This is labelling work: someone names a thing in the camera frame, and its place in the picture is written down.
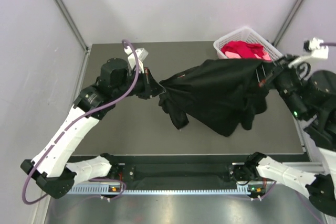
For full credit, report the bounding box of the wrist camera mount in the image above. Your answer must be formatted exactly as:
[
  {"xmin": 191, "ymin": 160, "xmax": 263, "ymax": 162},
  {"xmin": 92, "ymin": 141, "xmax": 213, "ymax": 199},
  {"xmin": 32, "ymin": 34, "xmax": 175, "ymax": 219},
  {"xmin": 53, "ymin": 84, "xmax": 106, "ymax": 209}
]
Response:
[
  {"xmin": 288, "ymin": 38, "xmax": 329, "ymax": 68},
  {"xmin": 124, "ymin": 46, "xmax": 149, "ymax": 73}
]

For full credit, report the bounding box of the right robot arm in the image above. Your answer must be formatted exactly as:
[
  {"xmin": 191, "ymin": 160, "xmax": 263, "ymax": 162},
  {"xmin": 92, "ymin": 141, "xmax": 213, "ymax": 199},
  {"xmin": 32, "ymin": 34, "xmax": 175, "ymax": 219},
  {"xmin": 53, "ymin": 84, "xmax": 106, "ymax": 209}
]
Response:
[{"xmin": 244, "ymin": 56, "xmax": 335, "ymax": 217}]

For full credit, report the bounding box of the aluminium frame post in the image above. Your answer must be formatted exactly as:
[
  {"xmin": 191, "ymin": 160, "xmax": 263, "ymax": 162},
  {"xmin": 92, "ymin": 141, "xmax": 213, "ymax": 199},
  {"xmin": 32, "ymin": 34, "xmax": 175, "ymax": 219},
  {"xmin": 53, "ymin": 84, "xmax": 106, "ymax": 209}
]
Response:
[
  {"xmin": 38, "ymin": 0, "xmax": 90, "ymax": 53},
  {"xmin": 272, "ymin": 0, "xmax": 305, "ymax": 47}
]

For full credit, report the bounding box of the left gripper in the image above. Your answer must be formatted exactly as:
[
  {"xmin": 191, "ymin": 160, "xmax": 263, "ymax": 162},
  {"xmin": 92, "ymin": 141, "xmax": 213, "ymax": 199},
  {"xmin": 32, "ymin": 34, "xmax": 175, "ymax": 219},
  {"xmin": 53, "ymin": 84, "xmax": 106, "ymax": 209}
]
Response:
[{"xmin": 113, "ymin": 67, "xmax": 165, "ymax": 100}]

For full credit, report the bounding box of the white plastic basket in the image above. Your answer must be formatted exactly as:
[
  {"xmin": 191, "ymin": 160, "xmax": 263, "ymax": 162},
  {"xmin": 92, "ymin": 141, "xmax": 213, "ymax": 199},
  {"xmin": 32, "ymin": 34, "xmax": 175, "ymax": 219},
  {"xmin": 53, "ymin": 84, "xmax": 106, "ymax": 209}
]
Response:
[{"xmin": 213, "ymin": 27, "xmax": 282, "ymax": 61}]

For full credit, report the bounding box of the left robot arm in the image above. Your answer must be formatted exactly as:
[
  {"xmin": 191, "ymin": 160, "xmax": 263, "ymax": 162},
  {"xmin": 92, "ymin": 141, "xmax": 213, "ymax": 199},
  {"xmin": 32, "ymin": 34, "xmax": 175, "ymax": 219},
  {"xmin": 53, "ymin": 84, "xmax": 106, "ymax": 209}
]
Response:
[{"xmin": 20, "ymin": 58, "xmax": 165, "ymax": 199}]

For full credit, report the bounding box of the right aluminium frame post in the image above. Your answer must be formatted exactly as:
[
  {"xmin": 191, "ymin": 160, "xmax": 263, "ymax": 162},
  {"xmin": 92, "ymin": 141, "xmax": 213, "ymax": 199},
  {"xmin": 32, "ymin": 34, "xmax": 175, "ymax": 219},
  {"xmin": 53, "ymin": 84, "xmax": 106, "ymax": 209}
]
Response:
[{"xmin": 272, "ymin": 0, "xmax": 305, "ymax": 47}]

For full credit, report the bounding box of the left aluminium frame post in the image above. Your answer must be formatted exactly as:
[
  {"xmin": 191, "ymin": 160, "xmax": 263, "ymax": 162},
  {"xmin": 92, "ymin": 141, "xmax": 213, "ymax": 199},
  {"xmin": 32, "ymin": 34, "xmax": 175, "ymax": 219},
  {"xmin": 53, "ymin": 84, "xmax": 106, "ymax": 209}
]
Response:
[{"xmin": 38, "ymin": 0, "xmax": 90, "ymax": 53}]

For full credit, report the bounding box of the slotted cable duct rail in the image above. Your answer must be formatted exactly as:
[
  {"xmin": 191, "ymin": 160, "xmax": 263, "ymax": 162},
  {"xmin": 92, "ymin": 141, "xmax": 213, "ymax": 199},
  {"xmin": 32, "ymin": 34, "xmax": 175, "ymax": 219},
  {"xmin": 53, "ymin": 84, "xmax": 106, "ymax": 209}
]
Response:
[{"xmin": 67, "ymin": 183, "xmax": 265, "ymax": 196}]

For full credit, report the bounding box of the red t shirt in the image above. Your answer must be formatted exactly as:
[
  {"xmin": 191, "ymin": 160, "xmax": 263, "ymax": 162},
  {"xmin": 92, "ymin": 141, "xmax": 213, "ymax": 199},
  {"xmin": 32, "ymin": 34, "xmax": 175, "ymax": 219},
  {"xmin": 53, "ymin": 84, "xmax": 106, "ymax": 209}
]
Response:
[{"xmin": 221, "ymin": 41, "xmax": 271, "ymax": 61}]

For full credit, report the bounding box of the pink t shirt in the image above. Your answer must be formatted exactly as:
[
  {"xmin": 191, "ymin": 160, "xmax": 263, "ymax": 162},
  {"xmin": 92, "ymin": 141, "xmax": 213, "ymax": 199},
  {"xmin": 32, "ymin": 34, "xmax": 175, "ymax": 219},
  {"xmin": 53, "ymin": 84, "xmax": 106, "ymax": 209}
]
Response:
[{"xmin": 225, "ymin": 51, "xmax": 241, "ymax": 59}]

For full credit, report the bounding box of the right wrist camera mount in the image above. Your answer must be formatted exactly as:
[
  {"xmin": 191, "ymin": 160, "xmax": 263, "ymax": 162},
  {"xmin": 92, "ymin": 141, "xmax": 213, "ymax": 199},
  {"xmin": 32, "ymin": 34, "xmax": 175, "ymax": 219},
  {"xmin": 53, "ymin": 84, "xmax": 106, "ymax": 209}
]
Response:
[{"xmin": 288, "ymin": 38, "xmax": 329, "ymax": 68}]

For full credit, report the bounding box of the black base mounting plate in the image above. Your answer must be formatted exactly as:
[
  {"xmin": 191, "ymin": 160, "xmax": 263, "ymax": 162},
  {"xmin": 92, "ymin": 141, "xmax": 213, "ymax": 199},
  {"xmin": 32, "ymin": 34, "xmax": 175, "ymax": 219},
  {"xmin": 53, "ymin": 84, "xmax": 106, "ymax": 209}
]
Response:
[{"xmin": 70, "ymin": 154, "xmax": 264, "ymax": 189}]

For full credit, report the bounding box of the black t shirt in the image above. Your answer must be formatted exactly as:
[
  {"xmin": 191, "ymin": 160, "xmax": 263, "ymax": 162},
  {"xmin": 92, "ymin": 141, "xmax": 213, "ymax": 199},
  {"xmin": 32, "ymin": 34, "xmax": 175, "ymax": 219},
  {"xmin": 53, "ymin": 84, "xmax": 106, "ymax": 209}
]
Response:
[{"xmin": 159, "ymin": 59, "xmax": 269, "ymax": 137}]

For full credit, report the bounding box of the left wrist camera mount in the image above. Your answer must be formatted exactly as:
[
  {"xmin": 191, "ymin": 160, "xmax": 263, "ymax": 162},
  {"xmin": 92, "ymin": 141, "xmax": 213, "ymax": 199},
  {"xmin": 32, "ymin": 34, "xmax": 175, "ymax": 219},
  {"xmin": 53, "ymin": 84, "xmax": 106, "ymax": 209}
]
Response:
[{"xmin": 124, "ymin": 46, "xmax": 149, "ymax": 73}]

